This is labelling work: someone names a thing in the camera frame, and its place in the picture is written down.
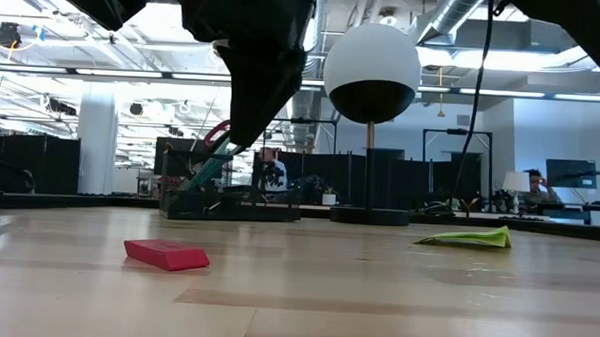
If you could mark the black aluminium table frame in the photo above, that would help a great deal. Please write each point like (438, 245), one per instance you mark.
(104, 201)

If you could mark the person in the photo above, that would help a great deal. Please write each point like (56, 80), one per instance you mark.
(537, 189)
(272, 172)

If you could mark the black overhead camera rig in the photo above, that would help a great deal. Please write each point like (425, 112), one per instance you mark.
(456, 131)

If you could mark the white globe table lamp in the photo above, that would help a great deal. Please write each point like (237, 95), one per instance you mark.
(373, 61)

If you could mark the dark office desk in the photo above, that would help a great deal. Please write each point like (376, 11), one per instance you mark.
(573, 210)

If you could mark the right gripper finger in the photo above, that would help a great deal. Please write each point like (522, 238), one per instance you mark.
(244, 121)
(282, 105)

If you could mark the ceiling light strip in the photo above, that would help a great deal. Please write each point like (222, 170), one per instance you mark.
(503, 93)

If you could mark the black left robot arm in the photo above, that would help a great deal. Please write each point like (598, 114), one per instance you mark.
(100, 1)

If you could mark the green sticky note pad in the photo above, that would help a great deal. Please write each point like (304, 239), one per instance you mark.
(477, 239)

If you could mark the black partition panels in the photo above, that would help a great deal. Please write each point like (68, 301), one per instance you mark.
(30, 164)
(404, 182)

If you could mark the black wall monitor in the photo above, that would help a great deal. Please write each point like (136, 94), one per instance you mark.
(571, 173)

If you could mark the white shade desk lamp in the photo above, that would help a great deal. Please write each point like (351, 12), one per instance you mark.
(515, 182)

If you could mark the black mesh desk organizer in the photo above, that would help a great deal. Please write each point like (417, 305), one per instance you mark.
(228, 208)

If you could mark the teal pencil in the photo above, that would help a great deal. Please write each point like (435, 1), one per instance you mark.
(207, 172)
(219, 160)

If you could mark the red eraser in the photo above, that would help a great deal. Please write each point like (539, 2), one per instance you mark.
(167, 254)

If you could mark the small white potted plant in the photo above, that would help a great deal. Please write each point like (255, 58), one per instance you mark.
(329, 197)

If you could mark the black display panel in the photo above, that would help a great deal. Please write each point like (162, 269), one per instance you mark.
(175, 149)

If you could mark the brown pencil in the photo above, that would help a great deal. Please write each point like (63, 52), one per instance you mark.
(173, 156)

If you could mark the silver ventilation duct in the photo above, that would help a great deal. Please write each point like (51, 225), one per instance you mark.
(455, 14)

